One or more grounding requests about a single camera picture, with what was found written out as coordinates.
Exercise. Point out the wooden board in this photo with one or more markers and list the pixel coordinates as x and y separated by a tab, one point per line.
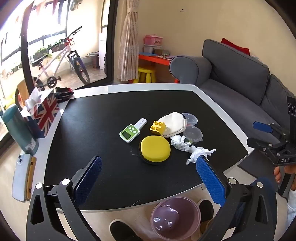
32	171

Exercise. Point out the black table mat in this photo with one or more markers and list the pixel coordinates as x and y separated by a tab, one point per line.
104	150

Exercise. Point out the grey storage box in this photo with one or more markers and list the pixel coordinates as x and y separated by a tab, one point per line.
149	48

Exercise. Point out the yellow plastic stool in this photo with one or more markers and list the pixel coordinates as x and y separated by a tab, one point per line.
145	71

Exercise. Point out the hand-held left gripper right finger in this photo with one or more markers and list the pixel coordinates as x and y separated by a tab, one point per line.
211	180

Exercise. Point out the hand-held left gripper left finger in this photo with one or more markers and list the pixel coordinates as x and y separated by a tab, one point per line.
89	178

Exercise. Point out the person's right forearm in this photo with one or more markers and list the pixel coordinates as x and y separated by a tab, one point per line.
291	204

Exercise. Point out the white tissue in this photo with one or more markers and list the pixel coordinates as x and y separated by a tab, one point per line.
198	153
179	143

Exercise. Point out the white smartphone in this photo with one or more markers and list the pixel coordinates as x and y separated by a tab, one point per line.
20	178

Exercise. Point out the black door frame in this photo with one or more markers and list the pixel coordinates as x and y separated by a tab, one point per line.
112	46

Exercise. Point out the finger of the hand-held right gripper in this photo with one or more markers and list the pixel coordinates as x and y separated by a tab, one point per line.
261	126
256	142

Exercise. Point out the person's black shoe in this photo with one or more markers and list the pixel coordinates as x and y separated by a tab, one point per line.
205	208
122	230

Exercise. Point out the teal water bottle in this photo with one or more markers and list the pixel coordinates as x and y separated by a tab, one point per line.
18	132

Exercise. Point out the yellow toy brick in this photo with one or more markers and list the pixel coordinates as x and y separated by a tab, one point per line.
158	127

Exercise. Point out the white bicycle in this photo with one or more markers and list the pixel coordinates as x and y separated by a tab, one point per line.
67	49

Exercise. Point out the person's left black shoe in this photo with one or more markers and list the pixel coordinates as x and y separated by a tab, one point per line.
122	230

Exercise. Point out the pink storage box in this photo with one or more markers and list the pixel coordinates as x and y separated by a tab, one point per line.
153	40

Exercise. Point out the purple translucent waste bin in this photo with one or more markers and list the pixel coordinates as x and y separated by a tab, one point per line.
175	208

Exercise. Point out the white fabric pouch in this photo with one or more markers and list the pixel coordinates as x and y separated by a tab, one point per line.
173	122

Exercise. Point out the white rectangular stick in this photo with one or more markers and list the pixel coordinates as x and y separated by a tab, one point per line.
141	122

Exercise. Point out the green white digital timer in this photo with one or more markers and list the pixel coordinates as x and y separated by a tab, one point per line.
128	134

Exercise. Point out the person's right hand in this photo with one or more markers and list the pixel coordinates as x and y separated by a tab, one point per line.
277	176

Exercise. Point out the person's right black shoe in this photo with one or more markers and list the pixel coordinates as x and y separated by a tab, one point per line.
205	208

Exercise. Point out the yellow round sponge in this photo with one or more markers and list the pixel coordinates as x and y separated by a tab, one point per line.
155	148

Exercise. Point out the clear plastic container with bits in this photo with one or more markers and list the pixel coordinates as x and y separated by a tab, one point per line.
193	134

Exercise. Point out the orange kids table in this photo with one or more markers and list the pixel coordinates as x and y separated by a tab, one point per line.
155	59

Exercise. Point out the green potted plants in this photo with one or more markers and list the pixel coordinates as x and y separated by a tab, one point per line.
41	52

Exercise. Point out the red cushion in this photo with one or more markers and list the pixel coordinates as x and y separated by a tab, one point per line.
235	47

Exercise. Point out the white cabinet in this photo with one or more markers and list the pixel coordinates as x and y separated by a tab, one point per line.
102	48

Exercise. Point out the flag print tissue box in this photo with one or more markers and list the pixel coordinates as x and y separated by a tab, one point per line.
46	111

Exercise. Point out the beige patterned curtain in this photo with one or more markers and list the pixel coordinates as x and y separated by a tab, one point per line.
128	46

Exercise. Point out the grey sofa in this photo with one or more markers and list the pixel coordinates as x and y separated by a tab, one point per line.
231	76

